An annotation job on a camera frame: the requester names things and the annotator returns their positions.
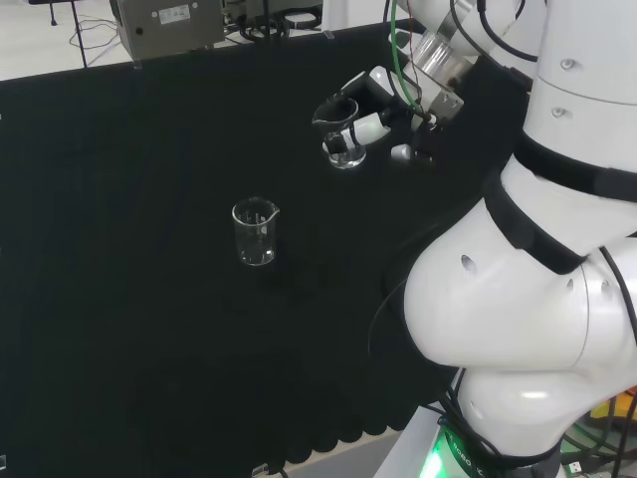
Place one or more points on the grey metal box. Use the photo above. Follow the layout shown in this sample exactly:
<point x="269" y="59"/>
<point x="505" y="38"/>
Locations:
<point x="169" y="25"/>

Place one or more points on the clear glass beaker with water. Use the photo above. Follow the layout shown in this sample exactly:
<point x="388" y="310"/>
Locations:
<point x="343" y="158"/>

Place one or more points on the black bench cloth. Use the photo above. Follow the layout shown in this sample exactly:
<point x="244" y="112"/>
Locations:
<point x="124" y="249"/>

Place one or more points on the yellow stop button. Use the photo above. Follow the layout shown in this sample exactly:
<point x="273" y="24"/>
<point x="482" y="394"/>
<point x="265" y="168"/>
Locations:
<point x="613" y="404"/>

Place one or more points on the silver wrist flange adapter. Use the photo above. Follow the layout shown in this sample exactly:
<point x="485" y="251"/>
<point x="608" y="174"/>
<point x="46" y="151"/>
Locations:
<point x="438" y="60"/>

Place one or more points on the silver USB plug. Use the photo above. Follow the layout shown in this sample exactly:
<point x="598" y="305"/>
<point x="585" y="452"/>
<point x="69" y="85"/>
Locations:
<point x="575" y="467"/>

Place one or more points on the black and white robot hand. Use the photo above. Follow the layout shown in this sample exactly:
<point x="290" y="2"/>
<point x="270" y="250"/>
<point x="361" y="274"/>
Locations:
<point x="372" y="128"/>

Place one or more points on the clear cloth clip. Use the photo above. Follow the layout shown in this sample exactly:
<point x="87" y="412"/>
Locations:
<point x="329" y="35"/>

